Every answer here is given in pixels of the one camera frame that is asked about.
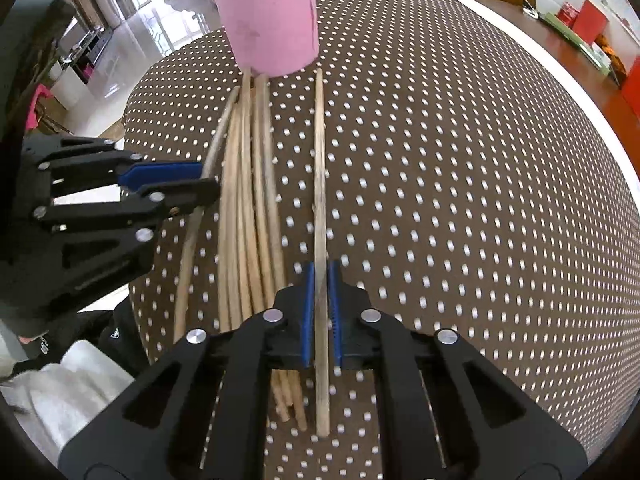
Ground red box on table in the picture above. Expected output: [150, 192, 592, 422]
[572, 0, 608, 44]

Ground brown polka dot tablecloth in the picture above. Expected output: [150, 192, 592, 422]
[270, 0, 639, 460]

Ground green tray on table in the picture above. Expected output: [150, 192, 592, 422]
[538, 12, 611, 76]

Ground red soda can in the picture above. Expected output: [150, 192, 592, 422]
[555, 1, 579, 28]

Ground crossing wooden chopstick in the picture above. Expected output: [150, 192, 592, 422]
[250, 78, 274, 310]

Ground white towel on lap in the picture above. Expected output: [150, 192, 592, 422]
[1, 340, 134, 464]

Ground pink cylindrical utensil cup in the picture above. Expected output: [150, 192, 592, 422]
[215, 0, 319, 77]

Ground red paper gift bag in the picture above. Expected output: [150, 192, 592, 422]
[620, 56, 640, 115]

